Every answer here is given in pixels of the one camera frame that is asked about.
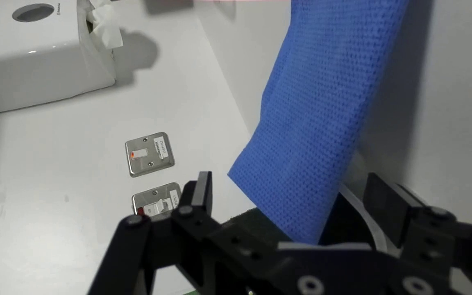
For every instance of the metal wall switch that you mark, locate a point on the metal wall switch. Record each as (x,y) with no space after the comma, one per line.
(148,155)
(157,203)

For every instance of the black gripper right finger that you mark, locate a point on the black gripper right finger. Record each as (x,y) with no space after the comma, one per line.
(416,231)

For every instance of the blue paper towel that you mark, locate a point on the blue paper towel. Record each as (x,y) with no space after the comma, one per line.
(313,109)

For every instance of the right metal wall switch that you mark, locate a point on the right metal wall switch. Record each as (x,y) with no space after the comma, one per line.
(157,203)

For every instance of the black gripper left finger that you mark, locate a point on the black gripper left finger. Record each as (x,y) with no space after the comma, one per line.
(193,229)

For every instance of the white paper towel dispenser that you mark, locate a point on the white paper towel dispenser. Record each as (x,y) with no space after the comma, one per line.
(54,50)

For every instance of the left metal wall switch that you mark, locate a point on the left metal wall switch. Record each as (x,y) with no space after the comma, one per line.
(148,155)

